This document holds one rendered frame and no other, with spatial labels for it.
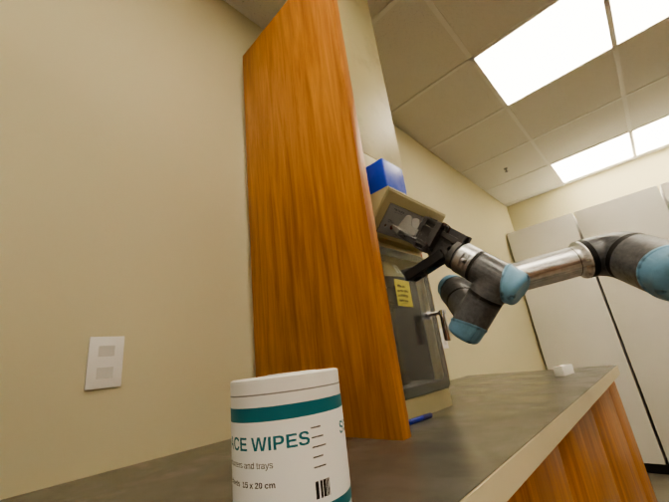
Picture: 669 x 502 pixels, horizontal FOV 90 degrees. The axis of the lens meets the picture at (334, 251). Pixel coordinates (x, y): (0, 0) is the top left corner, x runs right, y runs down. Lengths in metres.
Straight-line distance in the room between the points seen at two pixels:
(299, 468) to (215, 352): 0.71
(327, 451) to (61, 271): 0.76
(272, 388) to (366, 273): 0.45
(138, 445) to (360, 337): 0.57
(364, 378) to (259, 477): 0.42
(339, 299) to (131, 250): 0.57
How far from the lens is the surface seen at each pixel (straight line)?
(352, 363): 0.80
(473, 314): 0.79
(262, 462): 0.40
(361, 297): 0.78
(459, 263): 0.81
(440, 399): 1.07
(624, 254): 0.97
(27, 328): 0.96
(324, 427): 0.40
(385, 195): 0.89
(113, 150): 1.15
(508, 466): 0.60
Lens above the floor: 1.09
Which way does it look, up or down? 18 degrees up
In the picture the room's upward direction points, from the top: 7 degrees counter-clockwise
